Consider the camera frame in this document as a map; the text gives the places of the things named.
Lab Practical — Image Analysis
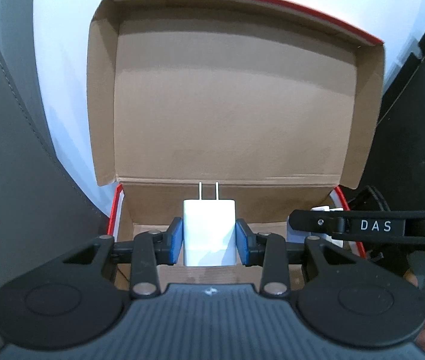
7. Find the red cardboard shoebox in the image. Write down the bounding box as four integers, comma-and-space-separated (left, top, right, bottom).
87, 0, 386, 292

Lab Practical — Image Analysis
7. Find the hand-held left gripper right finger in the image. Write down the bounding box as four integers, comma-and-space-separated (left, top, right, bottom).
235, 218, 352, 297

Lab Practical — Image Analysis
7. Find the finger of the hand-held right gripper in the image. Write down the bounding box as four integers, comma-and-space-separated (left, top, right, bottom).
289, 210, 350, 235

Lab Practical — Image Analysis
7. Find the black board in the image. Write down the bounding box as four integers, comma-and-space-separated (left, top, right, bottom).
376, 19, 425, 212

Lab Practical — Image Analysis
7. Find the white wall charger plug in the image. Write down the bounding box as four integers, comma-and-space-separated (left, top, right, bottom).
183, 182, 238, 268

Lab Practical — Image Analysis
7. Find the white and blue cube adapter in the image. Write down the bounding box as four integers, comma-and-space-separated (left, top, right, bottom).
287, 205, 345, 249

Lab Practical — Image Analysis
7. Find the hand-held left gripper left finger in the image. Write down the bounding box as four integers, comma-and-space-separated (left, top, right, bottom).
60, 217, 184, 299

